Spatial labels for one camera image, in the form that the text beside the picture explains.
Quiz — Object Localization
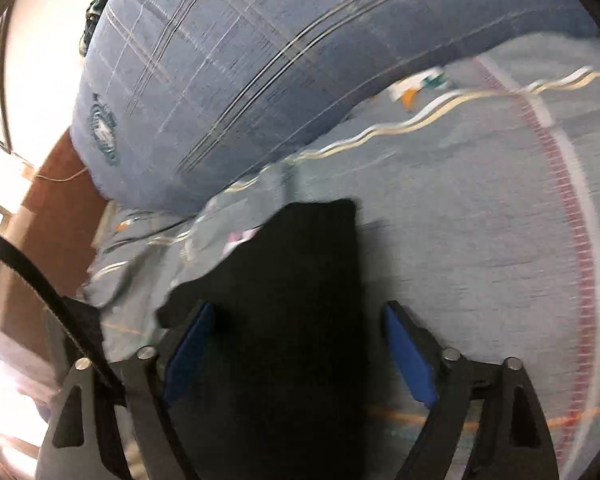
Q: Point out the black pants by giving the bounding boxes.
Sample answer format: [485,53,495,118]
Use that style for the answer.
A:
[157,200,370,479]

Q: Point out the blue plaid pillow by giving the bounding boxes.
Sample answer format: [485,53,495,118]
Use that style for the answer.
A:
[70,0,598,212]

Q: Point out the grey star-patterned bed quilt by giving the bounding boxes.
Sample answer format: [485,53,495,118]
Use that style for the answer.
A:
[81,34,600,479]

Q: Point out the dark strap behind pillow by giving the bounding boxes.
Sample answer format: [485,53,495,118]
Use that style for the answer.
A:
[76,0,131,59]

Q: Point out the brown wooden headboard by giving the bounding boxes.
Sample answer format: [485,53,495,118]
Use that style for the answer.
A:
[0,133,107,361]

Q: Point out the black cable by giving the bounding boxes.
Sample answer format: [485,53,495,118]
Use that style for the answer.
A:
[0,224,131,406]

